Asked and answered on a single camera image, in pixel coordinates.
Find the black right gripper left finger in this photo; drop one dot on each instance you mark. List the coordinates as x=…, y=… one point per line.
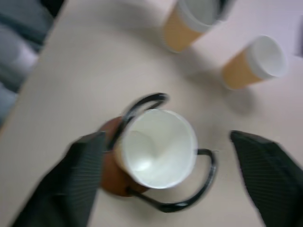
x=64, y=186

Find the brown paper cup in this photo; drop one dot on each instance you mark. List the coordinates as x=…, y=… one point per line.
x=187, y=26
x=161, y=146
x=258, y=63

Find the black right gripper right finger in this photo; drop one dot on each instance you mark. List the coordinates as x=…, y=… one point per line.
x=267, y=177

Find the grey padded seat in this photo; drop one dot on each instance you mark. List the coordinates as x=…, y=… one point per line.
x=16, y=47

